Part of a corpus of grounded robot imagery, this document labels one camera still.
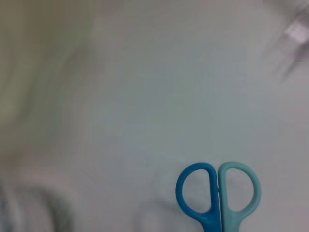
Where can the blue teal scissors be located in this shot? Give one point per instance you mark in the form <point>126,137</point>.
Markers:
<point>214,217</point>

